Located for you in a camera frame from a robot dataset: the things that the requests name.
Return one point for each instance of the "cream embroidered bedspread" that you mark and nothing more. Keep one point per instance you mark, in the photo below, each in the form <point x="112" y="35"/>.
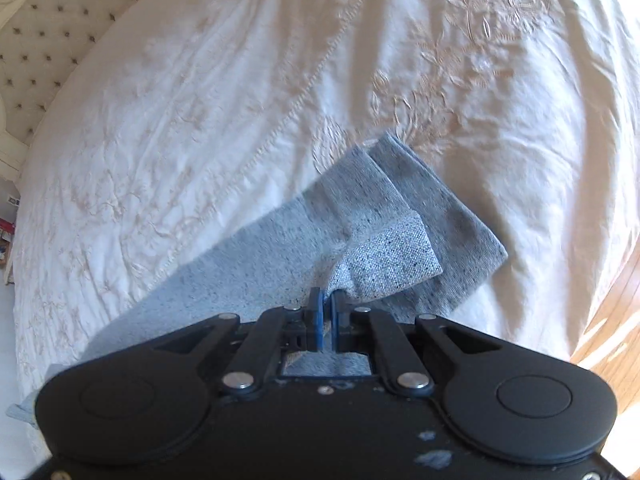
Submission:
<point x="200" y="110"/>

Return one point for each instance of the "cream tufted headboard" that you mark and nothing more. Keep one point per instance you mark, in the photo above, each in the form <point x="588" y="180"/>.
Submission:
<point x="60" y="35"/>

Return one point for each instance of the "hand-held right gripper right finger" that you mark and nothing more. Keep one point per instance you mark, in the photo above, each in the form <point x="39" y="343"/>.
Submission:
<point x="337" y="321"/>

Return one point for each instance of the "cluttered white nightstand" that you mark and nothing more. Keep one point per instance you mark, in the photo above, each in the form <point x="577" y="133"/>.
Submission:
<point x="7" y="230"/>

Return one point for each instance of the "grey speckled pants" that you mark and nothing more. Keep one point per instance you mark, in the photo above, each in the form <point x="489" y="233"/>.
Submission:
<point x="225" y="285"/>

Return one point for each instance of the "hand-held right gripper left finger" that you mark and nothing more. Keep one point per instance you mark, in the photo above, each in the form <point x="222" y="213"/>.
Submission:
<point x="316" y="321"/>

